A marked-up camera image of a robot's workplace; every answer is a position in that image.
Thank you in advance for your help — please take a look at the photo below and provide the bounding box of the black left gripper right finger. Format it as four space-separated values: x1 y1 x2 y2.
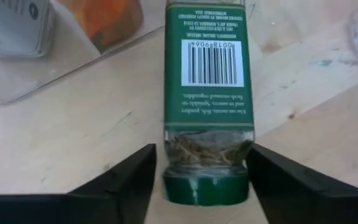
246 142 358 224

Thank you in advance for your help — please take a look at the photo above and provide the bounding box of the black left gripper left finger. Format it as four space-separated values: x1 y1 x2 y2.
68 143 157 224

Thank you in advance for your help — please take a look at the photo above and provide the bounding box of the green lid spice jar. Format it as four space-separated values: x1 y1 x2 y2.
162 0 256 207

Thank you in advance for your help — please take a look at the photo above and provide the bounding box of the taco seasoning packet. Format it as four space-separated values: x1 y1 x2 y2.
57 0 145 53

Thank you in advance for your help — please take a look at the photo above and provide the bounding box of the white lid spice jar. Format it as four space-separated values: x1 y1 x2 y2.
0 0 54 60

